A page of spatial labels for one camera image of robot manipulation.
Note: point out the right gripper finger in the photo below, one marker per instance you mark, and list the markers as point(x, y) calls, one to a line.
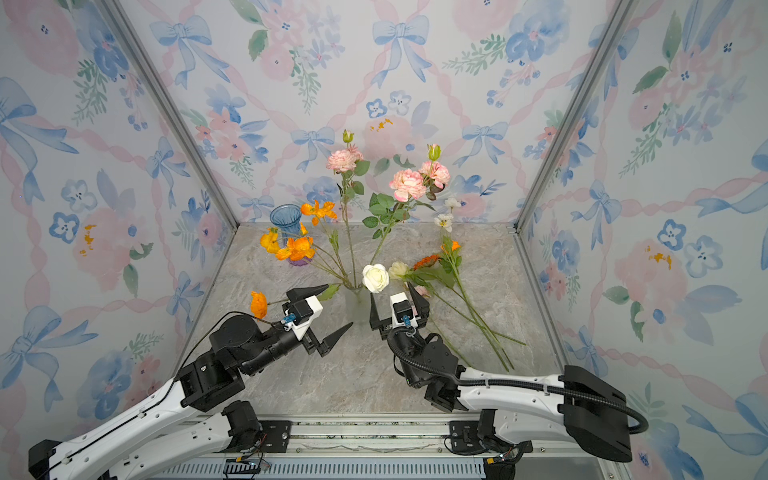
point(421, 306)
point(376, 322)

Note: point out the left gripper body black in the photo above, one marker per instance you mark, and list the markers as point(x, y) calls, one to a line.
point(282, 345)

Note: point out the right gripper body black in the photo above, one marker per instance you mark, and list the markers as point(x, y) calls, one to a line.
point(416, 352)

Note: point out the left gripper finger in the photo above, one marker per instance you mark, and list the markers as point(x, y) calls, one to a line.
point(325, 346)
point(302, 293)

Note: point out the cream white rose stem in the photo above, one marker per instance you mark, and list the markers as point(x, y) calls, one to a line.
point(375, 278)

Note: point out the orange poppy flower stem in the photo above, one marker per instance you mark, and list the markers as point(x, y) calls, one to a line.
point(318, 218)

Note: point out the blue purple glass vase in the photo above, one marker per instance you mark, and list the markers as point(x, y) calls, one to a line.
point(291, 241)

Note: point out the pink rose stem with leaves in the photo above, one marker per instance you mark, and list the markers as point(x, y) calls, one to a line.
point(411, 188)

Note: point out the pink carnation single stem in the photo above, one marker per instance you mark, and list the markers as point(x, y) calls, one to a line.
point(348, 164)

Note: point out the clear ribbed glass vase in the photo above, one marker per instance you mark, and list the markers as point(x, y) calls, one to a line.
point(359, 303)

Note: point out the large orange poppy stem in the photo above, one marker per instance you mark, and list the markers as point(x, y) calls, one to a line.
point(264, 279)

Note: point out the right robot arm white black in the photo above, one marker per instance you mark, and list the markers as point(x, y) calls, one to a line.
point(574, 406)

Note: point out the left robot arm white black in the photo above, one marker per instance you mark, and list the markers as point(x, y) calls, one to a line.
point(197, 411)

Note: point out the white flower stem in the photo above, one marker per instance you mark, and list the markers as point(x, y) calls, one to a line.
point(445, 219)

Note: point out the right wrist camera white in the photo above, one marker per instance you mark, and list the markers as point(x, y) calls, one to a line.
point(402, 313)

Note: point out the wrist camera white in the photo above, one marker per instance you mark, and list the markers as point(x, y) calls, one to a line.
point(402, 313)
point(299, 315)

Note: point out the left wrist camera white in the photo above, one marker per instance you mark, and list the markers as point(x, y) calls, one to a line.
point(299, 315)

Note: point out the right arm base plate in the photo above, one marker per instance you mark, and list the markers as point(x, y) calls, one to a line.
point(468, 438)

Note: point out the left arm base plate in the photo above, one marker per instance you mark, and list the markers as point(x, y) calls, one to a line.
point(271, 436)

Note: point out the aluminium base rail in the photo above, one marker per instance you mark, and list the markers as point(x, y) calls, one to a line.
point(392, 446)

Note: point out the left aluminium corner post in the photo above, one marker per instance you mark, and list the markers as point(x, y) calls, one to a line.
point(118, 20)

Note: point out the aluminium corner post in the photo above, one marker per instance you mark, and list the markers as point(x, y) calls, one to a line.
point(118, 20)
point(609, 39)

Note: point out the right aluminium corner post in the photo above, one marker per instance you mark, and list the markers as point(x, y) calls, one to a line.
point(609, 39)

